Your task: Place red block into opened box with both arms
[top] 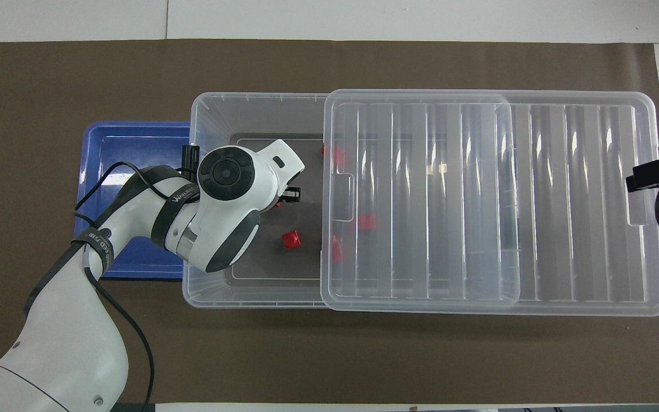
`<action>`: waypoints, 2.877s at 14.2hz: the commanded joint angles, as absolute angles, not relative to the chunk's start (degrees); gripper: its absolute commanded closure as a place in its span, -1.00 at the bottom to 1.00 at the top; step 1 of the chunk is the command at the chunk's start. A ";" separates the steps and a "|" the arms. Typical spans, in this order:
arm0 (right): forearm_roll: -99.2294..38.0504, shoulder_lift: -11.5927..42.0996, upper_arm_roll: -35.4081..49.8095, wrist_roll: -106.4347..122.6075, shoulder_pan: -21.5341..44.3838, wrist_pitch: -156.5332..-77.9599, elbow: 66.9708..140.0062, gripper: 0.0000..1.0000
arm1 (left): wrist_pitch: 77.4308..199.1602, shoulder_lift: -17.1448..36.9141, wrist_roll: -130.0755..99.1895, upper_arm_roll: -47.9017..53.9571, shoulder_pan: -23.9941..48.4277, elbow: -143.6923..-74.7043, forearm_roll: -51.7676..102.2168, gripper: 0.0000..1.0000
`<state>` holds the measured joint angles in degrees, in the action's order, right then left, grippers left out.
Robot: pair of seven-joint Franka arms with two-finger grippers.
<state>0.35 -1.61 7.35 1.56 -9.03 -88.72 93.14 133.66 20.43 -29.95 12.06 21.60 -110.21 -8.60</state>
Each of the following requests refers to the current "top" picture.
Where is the clear plastic box lid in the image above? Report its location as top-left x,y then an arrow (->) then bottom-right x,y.
320,89 -> 659,317

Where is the blue plastic tray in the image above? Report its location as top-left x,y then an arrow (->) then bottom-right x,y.
81,121 -> 193,280

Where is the clear plastic storage box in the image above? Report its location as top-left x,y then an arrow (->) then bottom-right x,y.
182,92 -> 522,310

